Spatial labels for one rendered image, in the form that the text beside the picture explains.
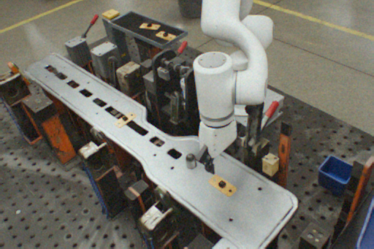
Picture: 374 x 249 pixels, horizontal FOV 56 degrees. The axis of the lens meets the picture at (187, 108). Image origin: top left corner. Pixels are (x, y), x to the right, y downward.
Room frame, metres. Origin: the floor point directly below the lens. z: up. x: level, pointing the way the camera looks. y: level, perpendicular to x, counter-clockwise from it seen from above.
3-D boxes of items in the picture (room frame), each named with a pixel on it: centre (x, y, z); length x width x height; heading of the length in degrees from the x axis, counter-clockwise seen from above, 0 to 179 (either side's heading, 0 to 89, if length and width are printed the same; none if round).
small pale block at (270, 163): (0.65, -0.21, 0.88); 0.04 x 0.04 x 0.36; 40
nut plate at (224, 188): (0.63, -0.07, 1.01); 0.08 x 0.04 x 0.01; 40
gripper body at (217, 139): (0.63, -0.07, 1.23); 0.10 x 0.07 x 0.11; 130
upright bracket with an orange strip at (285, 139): (0.66, -0.25, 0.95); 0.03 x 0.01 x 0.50; 40
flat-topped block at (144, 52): (1.38, 0.12, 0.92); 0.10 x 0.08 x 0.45; 40
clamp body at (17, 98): (1.32, 0.75, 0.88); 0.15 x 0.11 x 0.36; 130
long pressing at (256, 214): (1.00, 0.25, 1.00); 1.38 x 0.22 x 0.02; 40
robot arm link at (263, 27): (1.21, -0.29, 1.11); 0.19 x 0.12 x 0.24; 73
